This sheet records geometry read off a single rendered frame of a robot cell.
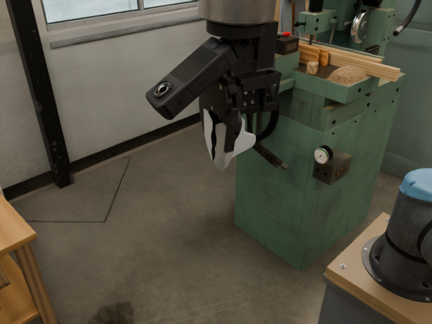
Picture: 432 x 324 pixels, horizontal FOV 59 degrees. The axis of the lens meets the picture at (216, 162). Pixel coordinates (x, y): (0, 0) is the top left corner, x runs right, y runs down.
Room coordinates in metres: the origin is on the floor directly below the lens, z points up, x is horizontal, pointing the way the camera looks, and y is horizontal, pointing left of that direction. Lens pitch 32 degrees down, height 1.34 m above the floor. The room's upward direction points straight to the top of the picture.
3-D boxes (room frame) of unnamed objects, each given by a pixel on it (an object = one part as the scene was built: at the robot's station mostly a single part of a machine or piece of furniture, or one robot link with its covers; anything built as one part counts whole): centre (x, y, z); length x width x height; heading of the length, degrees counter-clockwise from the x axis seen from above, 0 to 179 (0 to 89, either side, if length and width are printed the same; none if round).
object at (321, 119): (1.56, -0.46, 0.76); 0.57 x 0.45 x 0.09; 131
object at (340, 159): (1.19, -0.43, 0.58); 0.12 x 0.08 x 0.08; 131
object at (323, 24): (1.49, -0.38, 1.03); 0.14 x 0.07 x 0.09; 131
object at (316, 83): (1.42, -0.27, 0.87); 0.61 x 0.30 x 0.06; 41
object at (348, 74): (1.25, -0.45, 0.92); 0.14 x 0.09 x 0.04; 131
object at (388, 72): (1.46, -0.38, 0.92); 0.67 x 0.02 x 0.04; 41
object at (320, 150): (1.14, -0.38, 0.65); 0.06 x 0.04 x 0.08; 41
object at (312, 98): (1.44, -0.32, 0.82); 0.40 x 0.21 x 0.04; 41
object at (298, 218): (1.56, -0.45, 0.36); 0.58 x 0.45 x 0.71; 131
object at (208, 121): (0.49, -0.01, 1.08); 0.06 x 0.03 x 0.09; 119
